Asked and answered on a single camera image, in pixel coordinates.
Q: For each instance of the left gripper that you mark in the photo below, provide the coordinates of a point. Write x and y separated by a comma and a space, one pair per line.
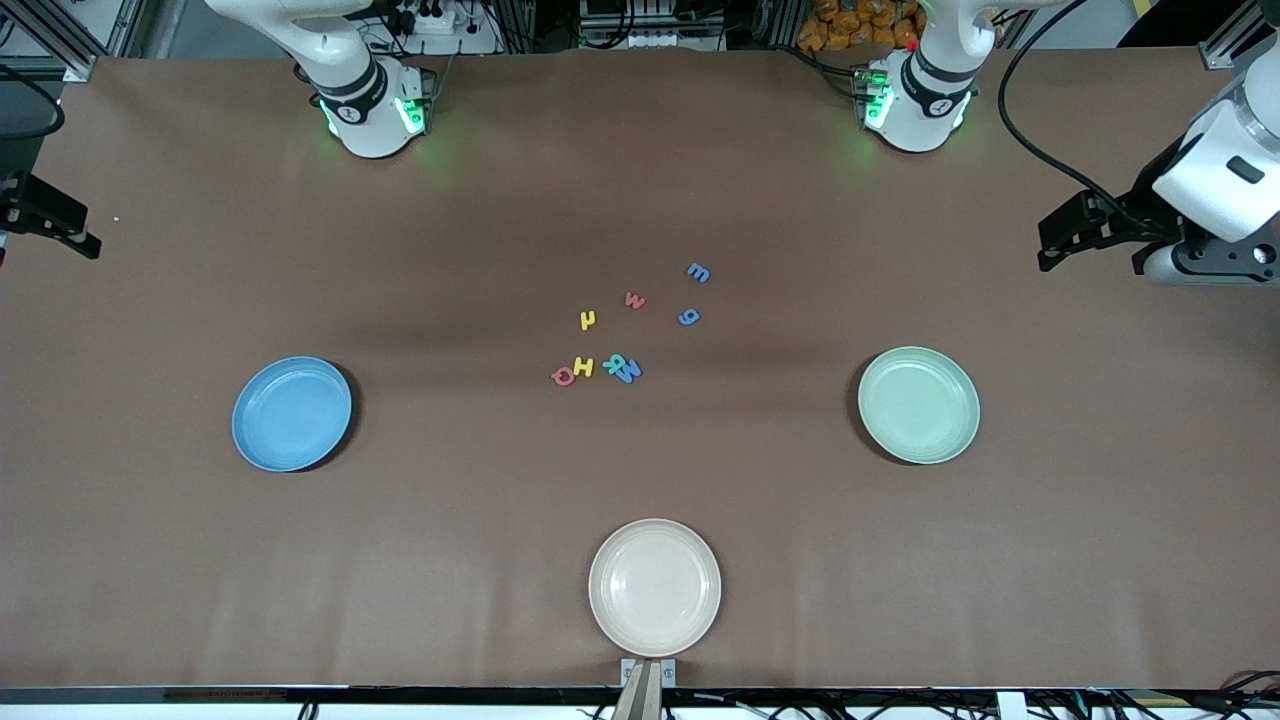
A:
1137, 212

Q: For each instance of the blue foam letter m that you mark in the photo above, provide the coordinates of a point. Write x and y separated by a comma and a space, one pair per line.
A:
698, 272

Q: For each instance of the blue foam letter W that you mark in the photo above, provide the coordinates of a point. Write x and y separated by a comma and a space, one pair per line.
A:
630, 373

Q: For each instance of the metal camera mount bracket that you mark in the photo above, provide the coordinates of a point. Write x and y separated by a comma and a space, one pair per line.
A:
648, 690

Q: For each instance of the blue plate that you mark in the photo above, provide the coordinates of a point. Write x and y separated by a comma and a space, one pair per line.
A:
292, 414

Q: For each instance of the teal foam letter R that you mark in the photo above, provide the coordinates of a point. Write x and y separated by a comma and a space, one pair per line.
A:
611, 362

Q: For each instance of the red foam letter Q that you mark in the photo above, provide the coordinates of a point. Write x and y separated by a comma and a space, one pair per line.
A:
555, 377

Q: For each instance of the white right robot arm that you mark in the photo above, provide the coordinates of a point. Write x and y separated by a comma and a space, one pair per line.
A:
365, 105

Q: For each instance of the blue foam letter g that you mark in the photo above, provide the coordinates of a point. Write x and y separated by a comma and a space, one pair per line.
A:
682, 318

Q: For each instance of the black table edge rail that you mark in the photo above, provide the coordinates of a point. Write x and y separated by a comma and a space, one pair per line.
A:
300, 693

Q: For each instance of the orange snack bag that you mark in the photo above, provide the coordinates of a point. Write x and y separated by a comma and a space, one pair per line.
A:
850, 25

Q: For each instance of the grey electronics rack box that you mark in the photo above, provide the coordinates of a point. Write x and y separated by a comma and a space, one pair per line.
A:
650, 38

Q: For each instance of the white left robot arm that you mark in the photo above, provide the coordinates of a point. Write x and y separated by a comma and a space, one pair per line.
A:
925, 100

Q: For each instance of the cream plate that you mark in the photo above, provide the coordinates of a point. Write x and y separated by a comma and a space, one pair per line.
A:
655, 588

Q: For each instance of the green plate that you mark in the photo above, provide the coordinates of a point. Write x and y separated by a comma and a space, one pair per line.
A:
919, 405

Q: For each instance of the aluminium frame profile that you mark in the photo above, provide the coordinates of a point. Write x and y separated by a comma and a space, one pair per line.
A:
80, 65
1225, 45

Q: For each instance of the white power strip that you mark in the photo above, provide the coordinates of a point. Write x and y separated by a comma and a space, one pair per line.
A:
435, 22

